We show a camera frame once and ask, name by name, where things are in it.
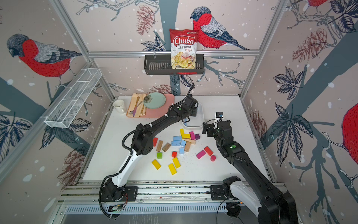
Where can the yellow block front left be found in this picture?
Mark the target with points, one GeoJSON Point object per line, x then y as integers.
{"type": "Point", "coordinates": [156, 164]}

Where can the white wire wall shelf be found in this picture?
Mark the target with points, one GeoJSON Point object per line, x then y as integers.
{"type": "Point", "coordinates": [75, 96]}

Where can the green cube block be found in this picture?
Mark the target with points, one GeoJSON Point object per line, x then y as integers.
{"type": "Point", "coordinates": [159, 155]}

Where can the magenta rectangular block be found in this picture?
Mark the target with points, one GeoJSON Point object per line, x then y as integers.
{"type": "Point", "coordinates": [201, 154]}

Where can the yellow block front right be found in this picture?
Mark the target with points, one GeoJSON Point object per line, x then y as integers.
{"type": "Point", "coordinates": [176, 162]}

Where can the brown wood block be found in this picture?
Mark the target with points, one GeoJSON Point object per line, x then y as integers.
{"type": "Point", "coordinates": [166, 147]}

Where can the red block right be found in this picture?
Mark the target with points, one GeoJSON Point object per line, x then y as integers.
{"type": "Point", "coordinates": [208, 151]}

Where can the tan wood block left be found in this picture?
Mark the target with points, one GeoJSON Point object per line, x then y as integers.
{"type": "Point", "coordinates": [159, 146]}

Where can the red rectangular block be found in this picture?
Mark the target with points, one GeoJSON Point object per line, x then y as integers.
{"type": "Point", "coordinates": [155, 140]}

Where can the Chuba cassava chips bag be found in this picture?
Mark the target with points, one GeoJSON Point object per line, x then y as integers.
{"type": "Point", "coordinates": [183, 48]}

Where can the pink cylinder block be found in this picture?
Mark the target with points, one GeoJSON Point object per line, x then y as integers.
{"type": "Point", "coordinates": [212, 158]}

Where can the blue cube block right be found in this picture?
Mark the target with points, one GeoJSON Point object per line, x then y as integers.
{"type": "Point", "coordinates": [183, 143]}

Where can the pale wood block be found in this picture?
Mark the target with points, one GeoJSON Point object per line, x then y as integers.
{"type": "Point", "coordinates": [190, 141]}

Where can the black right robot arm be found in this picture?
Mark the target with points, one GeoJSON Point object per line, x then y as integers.
{"type": "Point", "coordinates": [265, 200]}

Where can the purple handled spoon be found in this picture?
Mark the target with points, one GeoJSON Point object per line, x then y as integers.
{"type": "Point", "coordinates": [136, 105]}

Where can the red cube block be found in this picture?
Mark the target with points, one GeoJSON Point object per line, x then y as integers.
{"type": "Point", "coordinates": [174, 154]}

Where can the green floral plate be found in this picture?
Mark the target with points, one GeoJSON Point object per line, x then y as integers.
{"type": "Point", "coordinates": [154, 100]}

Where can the white ceramic mug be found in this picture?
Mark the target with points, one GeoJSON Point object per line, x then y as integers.
{"type": "Point", "coordinates": [119, 106]}

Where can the long light blue block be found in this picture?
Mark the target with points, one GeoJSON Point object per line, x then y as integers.
{"type": "Point", "coordinates": [177, 138]}

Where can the blue block bottom right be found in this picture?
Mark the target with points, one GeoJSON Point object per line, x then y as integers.
{"type": "Point", "coordinates": [181, 151]}

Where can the long blue block lower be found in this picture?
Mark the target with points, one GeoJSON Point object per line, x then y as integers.
{"type": "Point", "coordinates": [176, 143]}

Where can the pink plastic tray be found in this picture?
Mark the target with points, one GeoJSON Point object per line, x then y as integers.
{"type": "Point", "coordinates": [156, 113]}

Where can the aluminium mounting rail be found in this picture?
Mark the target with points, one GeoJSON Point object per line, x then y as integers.
{"type": "Point", "coordinates": [148, 192]}

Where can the yellow block front middle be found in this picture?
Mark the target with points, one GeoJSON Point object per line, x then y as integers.
{"type": "Point", "coordinates": [172, 169]}

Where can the white rectangular plastic bin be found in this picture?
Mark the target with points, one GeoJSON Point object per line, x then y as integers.
{"type": "Point", "coordinates": [195, 122]}

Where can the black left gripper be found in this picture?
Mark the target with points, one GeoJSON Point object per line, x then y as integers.
{"type": "Point", "coordinates": [195, 110]}

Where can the yellow striped block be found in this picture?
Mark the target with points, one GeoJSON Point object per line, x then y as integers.
{"type": "Point", "coordinates": [186, 136]}

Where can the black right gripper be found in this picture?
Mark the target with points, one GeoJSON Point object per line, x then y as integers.
{"type": "Point", "coordinates": [210, 128]}

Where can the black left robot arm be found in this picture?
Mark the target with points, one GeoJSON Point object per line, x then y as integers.
{"type": "Point", "coordinates": [139, 142]}

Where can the natural wood block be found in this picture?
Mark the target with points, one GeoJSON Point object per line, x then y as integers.
{"type": "Point", "coordinates": [187, 146]}

